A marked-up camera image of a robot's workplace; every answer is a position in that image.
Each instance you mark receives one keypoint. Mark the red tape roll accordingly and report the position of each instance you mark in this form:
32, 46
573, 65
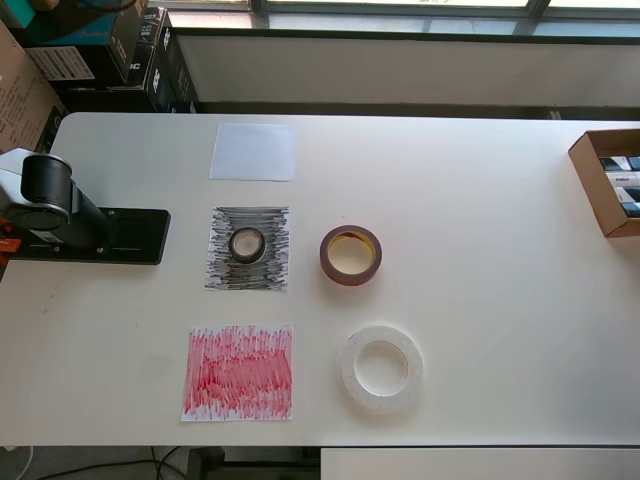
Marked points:
350, 281

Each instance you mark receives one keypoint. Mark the white tape roll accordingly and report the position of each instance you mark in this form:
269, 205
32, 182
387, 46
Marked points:
415, 370

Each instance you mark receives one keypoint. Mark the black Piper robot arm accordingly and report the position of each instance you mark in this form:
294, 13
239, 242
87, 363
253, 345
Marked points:
45, 180

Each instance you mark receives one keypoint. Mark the black tape roll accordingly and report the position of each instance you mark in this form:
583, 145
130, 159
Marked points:
246, 258

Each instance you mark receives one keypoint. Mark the black scribbled paper sheet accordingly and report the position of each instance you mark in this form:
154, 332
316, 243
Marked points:
270, 275

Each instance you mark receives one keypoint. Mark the plain white paper sheet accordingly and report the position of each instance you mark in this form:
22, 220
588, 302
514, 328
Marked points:
250, 155

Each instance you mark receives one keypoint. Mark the red scribbled paper sheet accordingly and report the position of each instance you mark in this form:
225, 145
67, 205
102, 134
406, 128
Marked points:
220, 370

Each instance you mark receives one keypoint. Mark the black carton white lettering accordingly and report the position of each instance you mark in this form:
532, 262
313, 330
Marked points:
152, 25
110, 100
175, 75

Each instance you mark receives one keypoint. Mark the black table leg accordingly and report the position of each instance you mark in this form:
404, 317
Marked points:
205, 465

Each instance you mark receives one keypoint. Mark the open brown cardboard tray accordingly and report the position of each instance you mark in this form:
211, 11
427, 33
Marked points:
585, 170

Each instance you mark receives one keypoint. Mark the small black white packet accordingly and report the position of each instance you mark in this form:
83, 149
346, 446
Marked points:
627, 196
614, 163
622, 179
635, 163
631, 210

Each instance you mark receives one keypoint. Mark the orange clamp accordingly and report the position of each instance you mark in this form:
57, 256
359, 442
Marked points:
10, 245

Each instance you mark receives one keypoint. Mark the teal and black carton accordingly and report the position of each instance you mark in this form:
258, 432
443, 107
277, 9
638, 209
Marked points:
75, 25

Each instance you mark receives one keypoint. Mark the brown Huntkey cardboard box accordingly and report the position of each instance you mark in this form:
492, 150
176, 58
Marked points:
20, 100

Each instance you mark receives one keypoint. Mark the small brown carton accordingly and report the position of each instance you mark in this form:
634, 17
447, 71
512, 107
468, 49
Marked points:
42, 5

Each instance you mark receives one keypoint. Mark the plain teal box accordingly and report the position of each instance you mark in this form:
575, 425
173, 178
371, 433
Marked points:
15, 12

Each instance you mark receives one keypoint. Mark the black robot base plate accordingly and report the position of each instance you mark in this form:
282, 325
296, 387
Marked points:
140, 235

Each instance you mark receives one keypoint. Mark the dark window frame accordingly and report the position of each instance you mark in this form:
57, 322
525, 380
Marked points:
537, 15

